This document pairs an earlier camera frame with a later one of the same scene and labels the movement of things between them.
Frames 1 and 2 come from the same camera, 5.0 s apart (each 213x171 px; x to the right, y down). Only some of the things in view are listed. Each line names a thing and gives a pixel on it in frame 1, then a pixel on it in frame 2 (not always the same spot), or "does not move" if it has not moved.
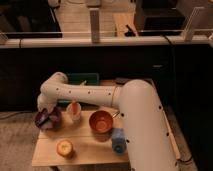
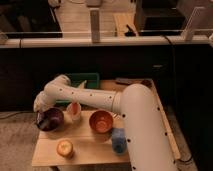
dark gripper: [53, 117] → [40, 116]
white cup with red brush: [74, 110] does not move
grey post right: [188, 31] does not move
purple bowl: [48, 120] does not move
